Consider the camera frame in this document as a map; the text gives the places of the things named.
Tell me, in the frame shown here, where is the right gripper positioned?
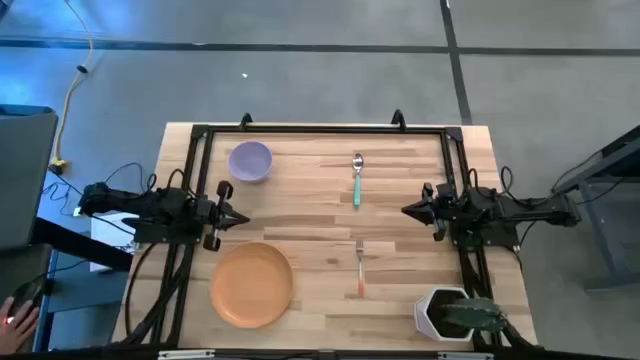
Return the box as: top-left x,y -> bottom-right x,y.
400,182 -> 469,243

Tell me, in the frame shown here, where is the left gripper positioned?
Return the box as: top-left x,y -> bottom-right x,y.
192,180 -> 251,252

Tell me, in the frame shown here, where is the purple plastic bowl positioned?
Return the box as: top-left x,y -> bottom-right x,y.
228,140 -> 274,183

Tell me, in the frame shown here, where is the spoon with teal handle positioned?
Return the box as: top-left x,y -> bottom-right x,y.
352,152 -> 365,208

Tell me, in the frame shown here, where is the orange plastic plate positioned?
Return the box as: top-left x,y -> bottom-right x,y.
209,241 -> 295,330

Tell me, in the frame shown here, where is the green cactus plant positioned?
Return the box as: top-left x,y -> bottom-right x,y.
439,297 -> 509,334

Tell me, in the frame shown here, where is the white box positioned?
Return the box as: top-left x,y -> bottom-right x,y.
89,212 -> 140,274

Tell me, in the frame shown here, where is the dark side desk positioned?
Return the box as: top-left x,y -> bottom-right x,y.
0,217 -> 135,354

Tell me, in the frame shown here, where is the black beam with white brackets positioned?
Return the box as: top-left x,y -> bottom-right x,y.
0,346 -> 640,360

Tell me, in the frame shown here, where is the workbench with blue legs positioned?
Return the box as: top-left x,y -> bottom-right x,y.
551,124 -> 640,292

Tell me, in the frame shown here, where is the grey cabinet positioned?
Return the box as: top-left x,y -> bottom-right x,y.
0,103 -> 60,251

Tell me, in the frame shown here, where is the black computer mouse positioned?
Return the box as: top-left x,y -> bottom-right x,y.
8,279 -> 50,321

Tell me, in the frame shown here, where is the person's hand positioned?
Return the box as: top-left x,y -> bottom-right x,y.
0,295 -> 41,354

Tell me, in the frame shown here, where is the fork with orange handle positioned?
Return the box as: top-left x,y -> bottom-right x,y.
355,239 -> 366,299

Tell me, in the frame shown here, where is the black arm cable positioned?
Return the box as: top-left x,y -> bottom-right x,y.
499,149 -> 626,251
42,160 -> 159,224

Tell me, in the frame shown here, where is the black aluminium table frame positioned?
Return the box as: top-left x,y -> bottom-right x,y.
122,123 -> 531,351

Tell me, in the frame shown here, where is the black cable bundle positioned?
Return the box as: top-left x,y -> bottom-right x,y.
123,242 -> 157,346

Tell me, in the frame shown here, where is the yellow cable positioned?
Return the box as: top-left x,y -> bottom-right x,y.
51,0 -> 96,175

